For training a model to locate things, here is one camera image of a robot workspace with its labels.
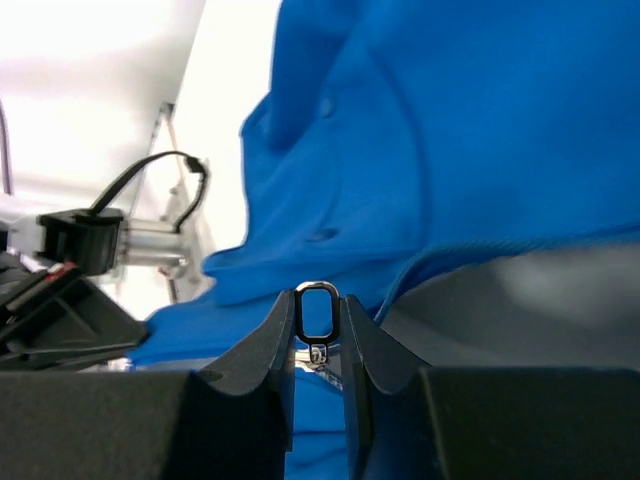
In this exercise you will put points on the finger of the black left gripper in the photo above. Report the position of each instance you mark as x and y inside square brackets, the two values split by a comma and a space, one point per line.
[61, 320]

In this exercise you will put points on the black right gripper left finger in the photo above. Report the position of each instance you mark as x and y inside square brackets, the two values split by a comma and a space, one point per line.
[261, 368]

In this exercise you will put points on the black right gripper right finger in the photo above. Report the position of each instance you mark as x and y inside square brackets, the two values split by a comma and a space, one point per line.
[384, 400]

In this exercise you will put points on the blue zip-up jacket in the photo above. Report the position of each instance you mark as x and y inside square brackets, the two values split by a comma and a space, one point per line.
[469, 171]

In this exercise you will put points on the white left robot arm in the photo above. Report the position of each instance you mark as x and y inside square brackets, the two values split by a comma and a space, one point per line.
[96, 239]

